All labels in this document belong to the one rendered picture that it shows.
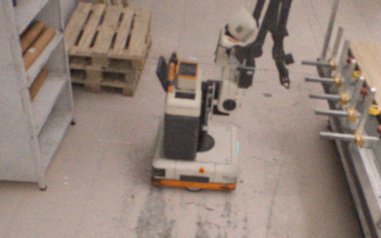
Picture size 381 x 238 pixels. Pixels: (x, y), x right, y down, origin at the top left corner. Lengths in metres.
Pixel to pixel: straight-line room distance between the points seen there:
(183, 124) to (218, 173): 0.49
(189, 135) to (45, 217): 1.17
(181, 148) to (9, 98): 1.18
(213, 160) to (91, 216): 0.98
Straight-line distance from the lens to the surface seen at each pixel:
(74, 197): 3.67
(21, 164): 3.66
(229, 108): 3.40
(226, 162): 3.55
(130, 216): 3.49
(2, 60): 3.20
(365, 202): 2.88
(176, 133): 3.35
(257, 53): 3.02
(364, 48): 4.30
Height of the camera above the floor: 2.52
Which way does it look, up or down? 38 degrees down
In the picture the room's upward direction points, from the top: 9 degrees clockwise
